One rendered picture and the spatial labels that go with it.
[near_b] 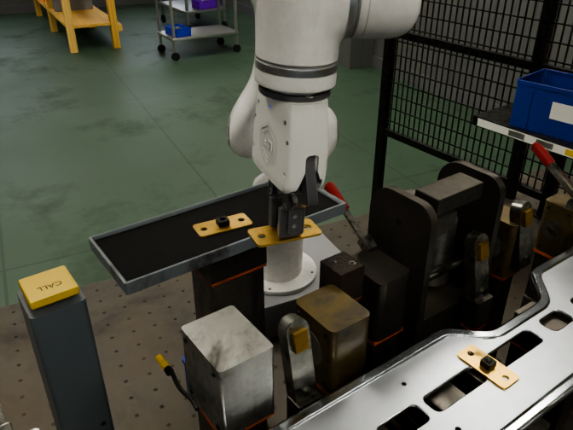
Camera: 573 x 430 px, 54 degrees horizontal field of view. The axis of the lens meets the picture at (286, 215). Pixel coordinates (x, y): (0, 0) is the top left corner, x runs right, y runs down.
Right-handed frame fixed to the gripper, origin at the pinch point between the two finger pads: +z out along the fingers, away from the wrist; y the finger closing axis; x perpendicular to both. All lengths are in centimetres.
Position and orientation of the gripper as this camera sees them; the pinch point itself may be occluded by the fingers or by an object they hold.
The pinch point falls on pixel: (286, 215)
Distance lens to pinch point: 66.0
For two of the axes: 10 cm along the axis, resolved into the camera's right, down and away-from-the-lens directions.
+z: -0.6, 8.6, 5.0
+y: 4.2, 4.8, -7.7
